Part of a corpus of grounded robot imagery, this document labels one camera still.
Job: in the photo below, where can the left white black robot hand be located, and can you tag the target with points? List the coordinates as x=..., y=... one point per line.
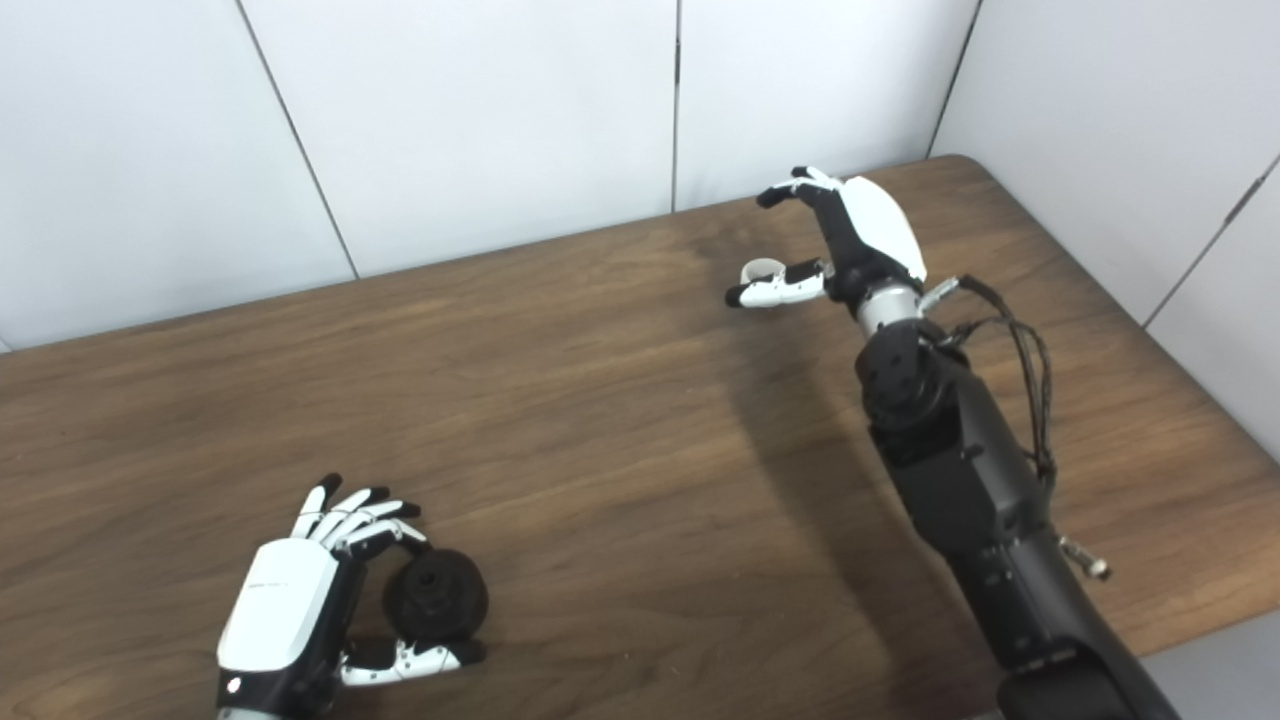
x=280, y=610

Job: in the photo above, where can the round black plastic part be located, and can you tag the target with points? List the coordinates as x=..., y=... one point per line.
x=440, y=600

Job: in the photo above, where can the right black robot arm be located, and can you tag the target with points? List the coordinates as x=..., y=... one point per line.
x=960, y=470

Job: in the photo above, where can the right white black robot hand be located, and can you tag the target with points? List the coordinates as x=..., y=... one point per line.
x=880, y=230

